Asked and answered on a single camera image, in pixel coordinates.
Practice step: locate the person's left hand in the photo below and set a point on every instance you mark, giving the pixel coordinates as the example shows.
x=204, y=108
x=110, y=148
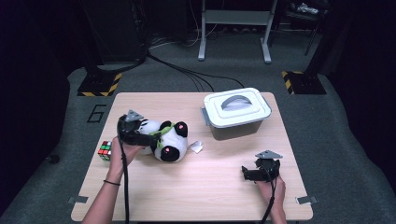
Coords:
x=123, y=157

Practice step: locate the black wristband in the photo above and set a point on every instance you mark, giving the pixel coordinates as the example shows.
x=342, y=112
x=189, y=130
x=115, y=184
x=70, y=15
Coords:
x=111, y=182

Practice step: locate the dark cabinet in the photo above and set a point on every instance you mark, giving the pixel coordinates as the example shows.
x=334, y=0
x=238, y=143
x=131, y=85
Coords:
x=113, y=29

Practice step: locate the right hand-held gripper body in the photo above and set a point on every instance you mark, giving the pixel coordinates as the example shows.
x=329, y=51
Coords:
x=268, y=169

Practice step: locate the clear brown storage box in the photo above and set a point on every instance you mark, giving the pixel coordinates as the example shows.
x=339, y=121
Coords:
x=235, y=130

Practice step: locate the colourful puzzle cube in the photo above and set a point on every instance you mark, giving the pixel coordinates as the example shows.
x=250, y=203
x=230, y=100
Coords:
x=105, y=151

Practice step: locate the black yellow striped base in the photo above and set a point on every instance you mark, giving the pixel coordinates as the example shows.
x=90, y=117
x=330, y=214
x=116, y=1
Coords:
x=303, y=83
x=99, y=84

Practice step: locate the panda plush toy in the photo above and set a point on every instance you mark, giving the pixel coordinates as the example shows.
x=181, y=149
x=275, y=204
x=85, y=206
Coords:
x=169, y=141

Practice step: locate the dark chair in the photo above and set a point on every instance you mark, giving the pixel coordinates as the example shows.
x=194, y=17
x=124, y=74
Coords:
x=306, y=21

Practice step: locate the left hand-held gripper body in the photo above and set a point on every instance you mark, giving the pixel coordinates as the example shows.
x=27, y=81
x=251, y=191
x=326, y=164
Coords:
x=132, y=132

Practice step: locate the white crumpled cloth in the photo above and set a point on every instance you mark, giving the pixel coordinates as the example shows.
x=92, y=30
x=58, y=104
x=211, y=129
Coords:
x=306, y=8

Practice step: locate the grey tape strip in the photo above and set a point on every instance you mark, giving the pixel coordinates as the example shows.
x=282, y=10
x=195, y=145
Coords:
x=306, y=200
x=77, y=199

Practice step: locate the small black round object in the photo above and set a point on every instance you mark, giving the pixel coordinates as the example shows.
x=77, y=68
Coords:
x=53, y=159

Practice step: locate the person's right hand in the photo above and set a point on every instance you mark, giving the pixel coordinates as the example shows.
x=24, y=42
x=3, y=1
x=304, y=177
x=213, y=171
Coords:
x=274, y=194

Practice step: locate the white metal stand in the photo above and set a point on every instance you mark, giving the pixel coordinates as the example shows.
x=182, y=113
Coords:
x=238, y=17

